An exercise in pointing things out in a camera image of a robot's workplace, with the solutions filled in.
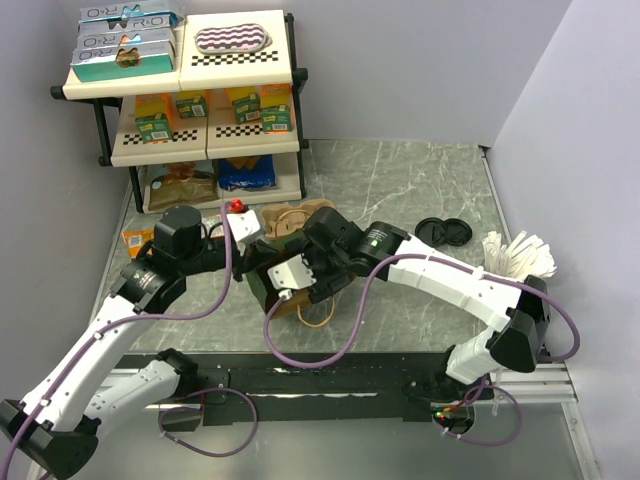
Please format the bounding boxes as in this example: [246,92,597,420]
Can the striped purple cloth pad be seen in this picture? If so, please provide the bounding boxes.
[195,23,272,55]

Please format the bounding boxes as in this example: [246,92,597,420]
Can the teal tissue box front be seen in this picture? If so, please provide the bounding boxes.
[70,42,175,82]

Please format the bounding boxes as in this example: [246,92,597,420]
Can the green small box centre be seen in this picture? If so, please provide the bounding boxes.
[175,94,209,119]

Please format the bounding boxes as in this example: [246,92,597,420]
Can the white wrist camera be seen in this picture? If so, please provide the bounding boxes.
[225,199,264,247]
[267,254,316,300]

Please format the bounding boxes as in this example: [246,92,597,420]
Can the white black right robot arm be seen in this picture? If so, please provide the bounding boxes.
[302,207,549,399]

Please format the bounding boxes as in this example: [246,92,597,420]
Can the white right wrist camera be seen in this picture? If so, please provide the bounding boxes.
[267,254,316,300]

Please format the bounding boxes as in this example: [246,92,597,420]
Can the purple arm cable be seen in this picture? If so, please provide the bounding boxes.
[263,254,581,447]
[0,199,239,480]

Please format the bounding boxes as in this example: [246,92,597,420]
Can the grey cup of straws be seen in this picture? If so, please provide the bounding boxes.
[482,231,557,281]

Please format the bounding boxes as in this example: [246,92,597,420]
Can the brown cardboard cup carrier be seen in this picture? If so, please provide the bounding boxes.
[260,199,336,240]

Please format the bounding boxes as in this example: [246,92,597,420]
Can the brown snack bag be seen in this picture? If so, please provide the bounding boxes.
[145,160,218,212]

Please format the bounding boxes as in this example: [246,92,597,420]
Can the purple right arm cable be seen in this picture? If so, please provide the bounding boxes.
[263,254,581,447]

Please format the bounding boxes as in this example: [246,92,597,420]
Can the cream three-tier shelf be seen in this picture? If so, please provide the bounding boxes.
[50,10,309,213]

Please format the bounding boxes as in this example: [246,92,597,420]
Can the brown paper bag with handles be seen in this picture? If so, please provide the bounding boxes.
[243,207,336,329]

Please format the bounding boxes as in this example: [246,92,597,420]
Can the blue chip bag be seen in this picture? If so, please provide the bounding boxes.
[218,155,276,191]

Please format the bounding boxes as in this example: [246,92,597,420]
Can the black plastic cup lid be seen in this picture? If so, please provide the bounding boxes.
[444,218,473,247]

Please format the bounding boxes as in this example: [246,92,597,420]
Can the green small box right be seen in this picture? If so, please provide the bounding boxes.
[231,93,260,125]

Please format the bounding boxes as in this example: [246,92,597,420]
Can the green small box left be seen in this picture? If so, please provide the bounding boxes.
[135,112,173,144]

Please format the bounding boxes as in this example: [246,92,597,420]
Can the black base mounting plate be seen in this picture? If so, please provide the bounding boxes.
[109,352,554,429]

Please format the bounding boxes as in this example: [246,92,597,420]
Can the orange snack bag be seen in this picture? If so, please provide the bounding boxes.
[121,214,226,261]

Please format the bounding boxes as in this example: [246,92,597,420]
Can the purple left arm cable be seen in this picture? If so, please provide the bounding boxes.
[0,199,239,480]

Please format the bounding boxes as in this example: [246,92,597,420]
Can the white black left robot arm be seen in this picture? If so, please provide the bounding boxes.
[1,203,262,479]

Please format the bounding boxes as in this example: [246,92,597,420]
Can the green small box front-right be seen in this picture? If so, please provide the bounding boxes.
[260,104,293,134]

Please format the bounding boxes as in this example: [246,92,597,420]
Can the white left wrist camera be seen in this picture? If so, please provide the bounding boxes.
[225,199,264,247]

